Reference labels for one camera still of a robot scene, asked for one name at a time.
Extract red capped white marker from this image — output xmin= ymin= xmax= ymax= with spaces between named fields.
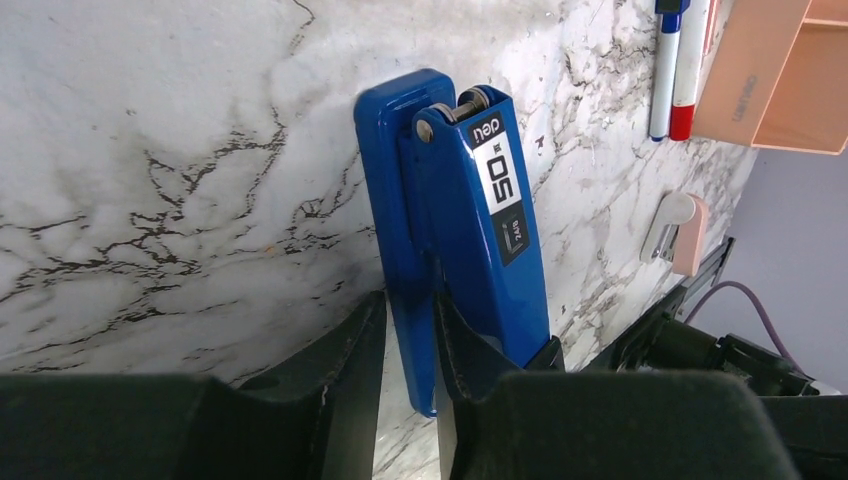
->
xmin=669 ymin=0 xmax=716 ymax=141

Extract blue stapler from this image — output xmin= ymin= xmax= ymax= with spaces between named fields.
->
xmin=353 ymin=68 xmax=563 ymax=417

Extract blue capped white marker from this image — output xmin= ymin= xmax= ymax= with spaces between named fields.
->
xmin=648 ymin=0 xmax=691 ymax=142

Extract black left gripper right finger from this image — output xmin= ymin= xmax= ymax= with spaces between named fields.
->
xmin=433 ymin=294 xmax=800 ymax=479

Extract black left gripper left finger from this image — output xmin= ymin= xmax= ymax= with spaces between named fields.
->
xmin=1 ymin=291 xmax=387 ymax=479

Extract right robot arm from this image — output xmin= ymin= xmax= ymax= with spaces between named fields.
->
xmin=610 ymin=315 xmax=847 ymax=479

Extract small pink stapler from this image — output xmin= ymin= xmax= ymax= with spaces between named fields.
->
xmin=640 ymin=191 xmax=709 ymax=277

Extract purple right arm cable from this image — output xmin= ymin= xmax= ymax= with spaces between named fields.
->
xmin=682 ymin=280 xmax=806 ymax=376

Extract peach plastic file organizer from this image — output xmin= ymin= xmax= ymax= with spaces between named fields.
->
xmin=693 ymin=0 xmax=847 ymax=155

